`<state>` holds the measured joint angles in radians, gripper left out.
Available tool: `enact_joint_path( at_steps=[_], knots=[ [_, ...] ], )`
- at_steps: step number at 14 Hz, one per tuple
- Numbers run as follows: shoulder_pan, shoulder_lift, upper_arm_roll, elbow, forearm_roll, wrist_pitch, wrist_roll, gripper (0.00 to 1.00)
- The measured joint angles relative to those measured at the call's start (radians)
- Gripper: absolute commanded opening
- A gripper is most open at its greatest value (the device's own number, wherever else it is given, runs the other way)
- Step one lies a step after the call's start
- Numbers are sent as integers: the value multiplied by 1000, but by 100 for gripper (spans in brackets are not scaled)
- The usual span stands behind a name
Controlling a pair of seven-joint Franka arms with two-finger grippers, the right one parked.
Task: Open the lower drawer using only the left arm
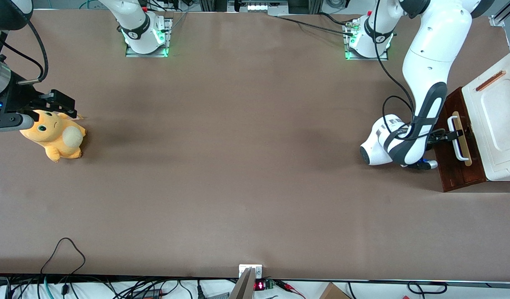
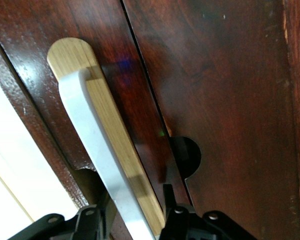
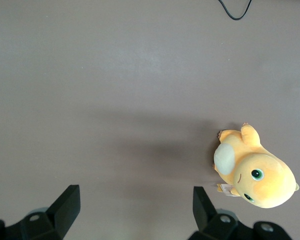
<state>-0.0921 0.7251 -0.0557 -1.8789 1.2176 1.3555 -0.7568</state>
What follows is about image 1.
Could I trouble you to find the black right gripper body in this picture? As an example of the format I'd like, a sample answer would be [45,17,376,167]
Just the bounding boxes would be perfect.
[0,70,52,115]

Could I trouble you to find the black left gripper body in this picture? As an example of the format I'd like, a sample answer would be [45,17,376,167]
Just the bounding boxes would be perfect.
[425,130,447,150]

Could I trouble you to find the white drawer handle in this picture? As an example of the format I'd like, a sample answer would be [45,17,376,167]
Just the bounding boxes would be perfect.
[447,116,466,162]

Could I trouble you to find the light wood handle plate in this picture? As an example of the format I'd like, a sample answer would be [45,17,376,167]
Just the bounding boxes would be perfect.
[451,111,473,167]

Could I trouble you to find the dark wooden drawer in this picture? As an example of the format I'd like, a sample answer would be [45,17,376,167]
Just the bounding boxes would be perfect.
[444,87,487,185]

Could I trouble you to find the dark wooden drawer case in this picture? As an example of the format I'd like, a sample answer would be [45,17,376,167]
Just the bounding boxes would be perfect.
[434,87,488,193]

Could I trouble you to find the yellow plush toy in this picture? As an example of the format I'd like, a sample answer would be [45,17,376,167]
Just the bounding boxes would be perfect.
[20,109,87,163]

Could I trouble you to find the white cabinet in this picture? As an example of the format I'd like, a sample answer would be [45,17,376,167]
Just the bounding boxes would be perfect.
[462,45,510,183]

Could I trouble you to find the brown cardboard box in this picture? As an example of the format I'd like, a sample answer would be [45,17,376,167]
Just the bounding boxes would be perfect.
[319,282,351,299]

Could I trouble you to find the aluminium profile bar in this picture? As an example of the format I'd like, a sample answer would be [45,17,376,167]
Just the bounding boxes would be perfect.
[229,268,255,299]

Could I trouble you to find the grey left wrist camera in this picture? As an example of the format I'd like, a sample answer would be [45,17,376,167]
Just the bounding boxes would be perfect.
[409,160,439,171]

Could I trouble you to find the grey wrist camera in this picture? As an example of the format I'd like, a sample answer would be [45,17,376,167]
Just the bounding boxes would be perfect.
[409,160,439,171]
[0,113,34,133]

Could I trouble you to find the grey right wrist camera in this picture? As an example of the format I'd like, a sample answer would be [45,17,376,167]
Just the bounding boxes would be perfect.
[0,113,34,133]

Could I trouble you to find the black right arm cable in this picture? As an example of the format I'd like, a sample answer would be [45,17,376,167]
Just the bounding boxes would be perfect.
[0,21,49,86]

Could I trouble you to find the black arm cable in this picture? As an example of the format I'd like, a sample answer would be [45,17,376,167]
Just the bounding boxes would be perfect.
[0,21,49,86]
[373,0,446,142]

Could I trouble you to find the copper bar handle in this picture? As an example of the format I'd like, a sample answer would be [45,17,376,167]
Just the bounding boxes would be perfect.
[476,71,507,92]

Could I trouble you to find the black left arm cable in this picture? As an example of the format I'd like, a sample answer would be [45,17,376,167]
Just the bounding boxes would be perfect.
[373,0,446,142]

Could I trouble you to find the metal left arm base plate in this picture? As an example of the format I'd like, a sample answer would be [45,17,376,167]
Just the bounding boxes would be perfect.
[345,19,389,61]

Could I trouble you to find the aluminium frame profile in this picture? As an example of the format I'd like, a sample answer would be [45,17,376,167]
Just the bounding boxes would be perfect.
[490,0,510,27]

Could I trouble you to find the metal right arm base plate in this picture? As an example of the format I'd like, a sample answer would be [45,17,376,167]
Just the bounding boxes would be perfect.
[125,17,173,58]

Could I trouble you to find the black looped cable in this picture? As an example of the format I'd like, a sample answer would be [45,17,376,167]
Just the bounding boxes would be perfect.
[41,238,86,275]

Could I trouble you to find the black flat-looped cable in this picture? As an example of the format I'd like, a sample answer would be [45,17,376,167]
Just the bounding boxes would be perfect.
[408,282,448,294]

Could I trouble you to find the black straight table cable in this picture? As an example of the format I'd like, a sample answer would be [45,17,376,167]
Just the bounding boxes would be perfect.
[276,16,355,36]

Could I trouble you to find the red clip wires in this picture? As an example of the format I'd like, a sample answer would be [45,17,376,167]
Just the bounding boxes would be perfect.
[276,280,305,299]

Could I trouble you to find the white metal bracket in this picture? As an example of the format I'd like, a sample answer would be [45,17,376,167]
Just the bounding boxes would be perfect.
[239,265,263,279]

